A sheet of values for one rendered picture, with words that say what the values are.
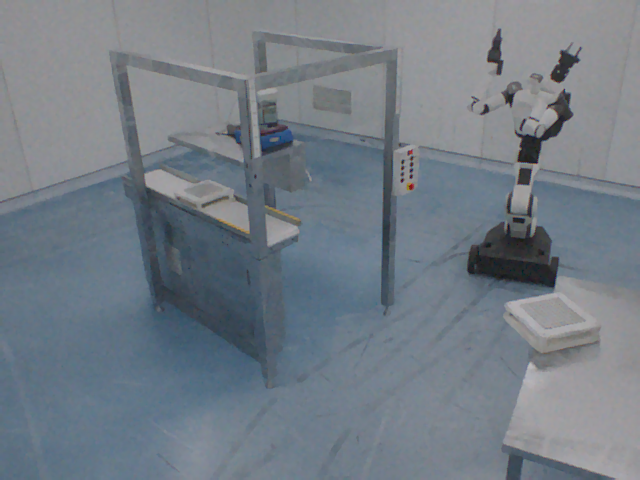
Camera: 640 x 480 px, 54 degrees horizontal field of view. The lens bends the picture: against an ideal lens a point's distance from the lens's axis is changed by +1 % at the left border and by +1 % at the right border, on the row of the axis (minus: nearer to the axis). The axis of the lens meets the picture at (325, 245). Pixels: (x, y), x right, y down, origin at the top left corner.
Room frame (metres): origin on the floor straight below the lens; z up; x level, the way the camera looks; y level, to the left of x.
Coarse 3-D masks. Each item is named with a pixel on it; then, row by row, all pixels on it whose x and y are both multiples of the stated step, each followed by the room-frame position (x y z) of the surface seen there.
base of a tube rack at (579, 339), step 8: (504, 312) 2.03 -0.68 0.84; (512, 320) 1.98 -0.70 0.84; (520, 328) 1.93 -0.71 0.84; (528, 336) 1.87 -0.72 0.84; (536, 336) 1.87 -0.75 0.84; (576, 336) 1.87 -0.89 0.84; (584, 336) 1.87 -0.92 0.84; (592, 336) 1.86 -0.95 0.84; (536, 344) 1.83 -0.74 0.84; (552, 344) 1.82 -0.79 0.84; (560, 344) 1.82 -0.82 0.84; (568, 344) 1.83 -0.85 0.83; (576, 344) 1.84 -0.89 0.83
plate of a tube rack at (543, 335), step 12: (528, 300) 2.04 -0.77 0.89; (564, 300) 2.04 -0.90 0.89; (516, 312) 1.96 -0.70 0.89; (528, 324) 1.88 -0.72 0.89; (576, 324) 1.87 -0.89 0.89; (588, 324) 1.87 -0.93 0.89; (600, 324) 1.87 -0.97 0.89; (540, 336) 1.81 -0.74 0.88; (552, 336) 1.81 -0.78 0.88; (564, 336) 1.82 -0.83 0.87
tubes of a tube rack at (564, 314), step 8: (536, 304) 2.01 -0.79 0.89; (544, 304) 2.01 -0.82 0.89; (552, 304) 2.00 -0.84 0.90; (560, 304) 2.00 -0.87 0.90; (536, 312) 1.95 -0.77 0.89; (544, 312) 1.95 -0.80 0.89; (552, 312) 1.94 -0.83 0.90; (560, 312) 1.95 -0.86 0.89; (568, 312) 1.94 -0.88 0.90; (544, 320) 1.89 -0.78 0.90; (552, 320) 1.89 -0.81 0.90; (560, 320) 1.89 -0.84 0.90; (568, 320) 1.89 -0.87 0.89
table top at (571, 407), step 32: (576, 288) 2.24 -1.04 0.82; (608, 288) 2.24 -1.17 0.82; (608, 320) 2.00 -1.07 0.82; (576, 352) 1.81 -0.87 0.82; (608, 352) 1.80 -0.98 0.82; (544, 384) 1.64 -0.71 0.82; (576, 384) 1.63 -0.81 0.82; (608, 384) 1.63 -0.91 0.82; (512, 416) 1.49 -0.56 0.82; (544, 416) 1.49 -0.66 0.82; (576, 416) 1.48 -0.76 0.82; (608, 416) 1.48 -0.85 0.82; (512, 448) 1.37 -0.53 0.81; (544, 448) 1.36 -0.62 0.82; (576, 448) 1.35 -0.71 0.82; (608, 448) 1.35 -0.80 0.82
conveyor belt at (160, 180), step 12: (156, 180) 3.67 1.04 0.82; (168, 180) 3.66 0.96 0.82; (180, 180) 3.66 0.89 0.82; (168, 192) 3.46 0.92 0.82; (228, 204) 3.25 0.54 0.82; (240, 204) 3.25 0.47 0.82; (216, 216) 3.08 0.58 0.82; (228, 216) 3.08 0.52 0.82; (240, 216) 3.08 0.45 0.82; (276, 228) 2.92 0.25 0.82; (288, 228) 2.91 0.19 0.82; (276, 240) 2.81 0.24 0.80
